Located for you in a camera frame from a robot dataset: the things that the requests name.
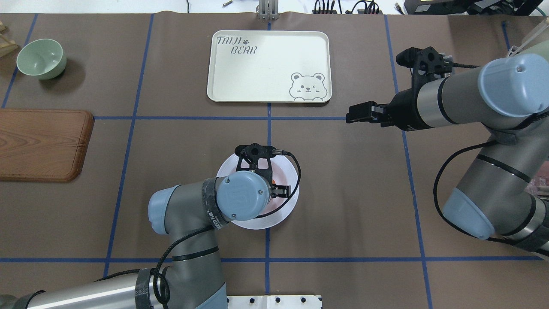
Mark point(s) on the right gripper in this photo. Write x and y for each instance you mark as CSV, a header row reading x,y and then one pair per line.
x,y
403,111

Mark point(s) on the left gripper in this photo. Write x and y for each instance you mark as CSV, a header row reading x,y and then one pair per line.
x,y
282,189

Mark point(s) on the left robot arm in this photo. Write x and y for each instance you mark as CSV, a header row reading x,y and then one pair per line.
x,y
189,273

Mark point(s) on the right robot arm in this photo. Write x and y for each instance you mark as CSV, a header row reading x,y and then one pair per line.
x,y
480,190

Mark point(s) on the cream bear tray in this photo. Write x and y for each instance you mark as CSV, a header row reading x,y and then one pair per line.
x,y
269,66

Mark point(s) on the white plate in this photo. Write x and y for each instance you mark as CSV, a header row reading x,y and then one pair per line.
x,y
284,173

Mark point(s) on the wooden cutting board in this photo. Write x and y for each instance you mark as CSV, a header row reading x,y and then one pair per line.
x,y
43,145

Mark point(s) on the green bowl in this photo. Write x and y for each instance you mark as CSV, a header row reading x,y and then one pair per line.
x,y
42,59

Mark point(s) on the wooden dish rack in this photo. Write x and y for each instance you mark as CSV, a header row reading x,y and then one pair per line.
x,y
6,45

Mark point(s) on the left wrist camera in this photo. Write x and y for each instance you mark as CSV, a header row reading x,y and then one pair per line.
x,y
249,155

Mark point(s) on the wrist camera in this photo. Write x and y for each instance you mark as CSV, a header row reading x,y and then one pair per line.
x,y
249,155
426,62

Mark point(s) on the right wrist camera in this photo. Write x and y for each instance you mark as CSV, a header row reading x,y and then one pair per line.
x,y
426,62

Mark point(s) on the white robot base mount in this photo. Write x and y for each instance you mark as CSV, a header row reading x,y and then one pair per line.
x,y
275,302

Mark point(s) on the grey metal bracket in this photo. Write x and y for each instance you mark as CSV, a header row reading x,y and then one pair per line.
x,y
268,10

